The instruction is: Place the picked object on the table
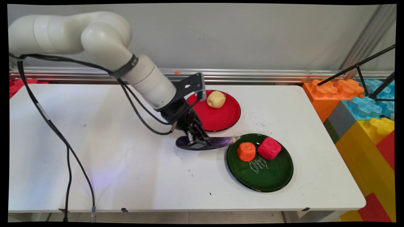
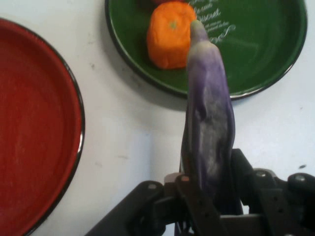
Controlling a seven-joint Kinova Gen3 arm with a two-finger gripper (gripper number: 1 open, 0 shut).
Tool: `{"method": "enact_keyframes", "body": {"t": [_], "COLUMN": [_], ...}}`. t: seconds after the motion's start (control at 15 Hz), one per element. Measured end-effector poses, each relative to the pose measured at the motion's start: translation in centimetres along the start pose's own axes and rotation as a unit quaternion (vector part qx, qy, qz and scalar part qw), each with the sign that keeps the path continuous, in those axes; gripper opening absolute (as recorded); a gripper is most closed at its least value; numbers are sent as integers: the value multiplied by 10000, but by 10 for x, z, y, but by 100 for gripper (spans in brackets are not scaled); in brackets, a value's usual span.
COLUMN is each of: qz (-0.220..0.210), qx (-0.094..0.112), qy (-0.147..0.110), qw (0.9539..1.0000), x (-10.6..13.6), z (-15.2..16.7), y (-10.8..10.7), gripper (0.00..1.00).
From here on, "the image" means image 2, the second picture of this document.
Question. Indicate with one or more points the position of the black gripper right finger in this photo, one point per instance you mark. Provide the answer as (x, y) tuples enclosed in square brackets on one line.
[(283, 209)]

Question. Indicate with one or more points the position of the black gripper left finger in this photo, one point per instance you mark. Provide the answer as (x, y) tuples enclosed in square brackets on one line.
[(147, 211)]

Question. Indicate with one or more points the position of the purple toy eggplant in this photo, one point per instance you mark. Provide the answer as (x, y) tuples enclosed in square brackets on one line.
[(209, 98)]

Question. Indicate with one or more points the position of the red enamel plate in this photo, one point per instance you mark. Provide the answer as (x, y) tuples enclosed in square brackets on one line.
[(37, 123)]

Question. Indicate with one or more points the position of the green enamel plate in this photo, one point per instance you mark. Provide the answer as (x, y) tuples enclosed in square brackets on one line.
[(258, 54)]

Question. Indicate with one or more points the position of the orange soft toy fruit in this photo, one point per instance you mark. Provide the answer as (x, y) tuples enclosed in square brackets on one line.
[(167, 44)]

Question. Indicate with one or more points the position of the red soft cube toy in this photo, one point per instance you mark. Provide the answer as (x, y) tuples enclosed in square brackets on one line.
[(167, 1)]

